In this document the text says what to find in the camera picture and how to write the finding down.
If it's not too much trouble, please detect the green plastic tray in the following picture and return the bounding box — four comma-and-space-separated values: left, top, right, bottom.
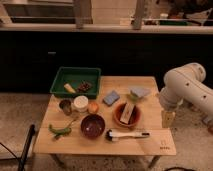
50, 67, 101, 99

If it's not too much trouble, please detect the dark red bowl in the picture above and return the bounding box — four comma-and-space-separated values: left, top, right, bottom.
81, 114, 105, 139

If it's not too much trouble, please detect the wooden table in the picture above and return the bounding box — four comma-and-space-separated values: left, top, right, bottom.
33, 76, 176, 158

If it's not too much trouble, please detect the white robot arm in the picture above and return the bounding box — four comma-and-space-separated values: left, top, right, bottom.
158, 63, 213, 128

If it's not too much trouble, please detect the small metal cup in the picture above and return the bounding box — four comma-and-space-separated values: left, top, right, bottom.
59, 100, 72, 115

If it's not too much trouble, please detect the yellow item in tray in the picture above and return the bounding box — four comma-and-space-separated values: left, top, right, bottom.
64, 83, 76, 93

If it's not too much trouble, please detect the dark brown item in tray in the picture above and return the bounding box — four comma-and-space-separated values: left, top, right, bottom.
77, 82, 92, 93

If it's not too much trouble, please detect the green toy vegetable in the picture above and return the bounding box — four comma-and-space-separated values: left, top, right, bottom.
49, 125, 71, 139

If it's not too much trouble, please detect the black stand pole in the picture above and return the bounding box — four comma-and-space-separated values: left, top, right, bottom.
17, 124, 35, 171

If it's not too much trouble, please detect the white paper cup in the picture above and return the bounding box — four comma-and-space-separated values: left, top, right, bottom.
73, 96, 89, 112

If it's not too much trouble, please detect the blue sponge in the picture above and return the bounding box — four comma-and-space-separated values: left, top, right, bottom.
103, 91, 120, 106

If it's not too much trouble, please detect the grey-blue cloth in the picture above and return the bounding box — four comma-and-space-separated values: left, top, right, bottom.
130, 87, 150, 98

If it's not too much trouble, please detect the wooden block in bowl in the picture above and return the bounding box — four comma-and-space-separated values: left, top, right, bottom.
120, 102, 135, 124

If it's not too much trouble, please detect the white black dish brush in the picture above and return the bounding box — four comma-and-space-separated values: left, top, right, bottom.
106, 130, 150, 141

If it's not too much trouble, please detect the orange-brown bowl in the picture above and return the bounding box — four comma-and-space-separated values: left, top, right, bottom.
113, 103, 141, 128

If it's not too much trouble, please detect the small orange cup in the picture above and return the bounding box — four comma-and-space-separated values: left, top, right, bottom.
88, 102, 99, 114

